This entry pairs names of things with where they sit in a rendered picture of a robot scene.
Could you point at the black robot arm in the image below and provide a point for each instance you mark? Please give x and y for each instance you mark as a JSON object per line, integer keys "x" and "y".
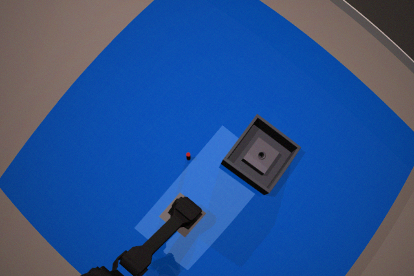
{"x": 184, "y": 213}

